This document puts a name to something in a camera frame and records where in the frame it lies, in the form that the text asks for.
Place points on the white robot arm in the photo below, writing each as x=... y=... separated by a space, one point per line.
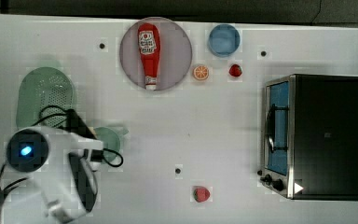
x=59 y=184

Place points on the green mug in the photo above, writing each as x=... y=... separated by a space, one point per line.
x=112 y=138

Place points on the orange slice toy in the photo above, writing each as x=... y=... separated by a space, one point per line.
x=201 y=72

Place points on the grey round plate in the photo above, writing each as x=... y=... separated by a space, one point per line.
x=175 y=54

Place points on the small red strawberry toy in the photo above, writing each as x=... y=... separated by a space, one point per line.
x=235 y=70

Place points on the red ketchup bottle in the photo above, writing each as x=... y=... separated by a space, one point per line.
x=149 y=49

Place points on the large red strawberry toy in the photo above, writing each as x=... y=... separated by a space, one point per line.
x=201 y=194

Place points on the blue bowl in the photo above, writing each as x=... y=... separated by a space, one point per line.
x=224 y=40

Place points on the black toaster oven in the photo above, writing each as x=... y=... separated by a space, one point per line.
x=320 y=131

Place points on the green colander bowl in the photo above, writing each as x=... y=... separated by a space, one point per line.
x=43 y=92

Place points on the black oven door handle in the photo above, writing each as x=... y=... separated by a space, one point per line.
x=271 y=127

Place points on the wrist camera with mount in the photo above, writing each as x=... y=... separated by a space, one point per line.
x=75 y=124

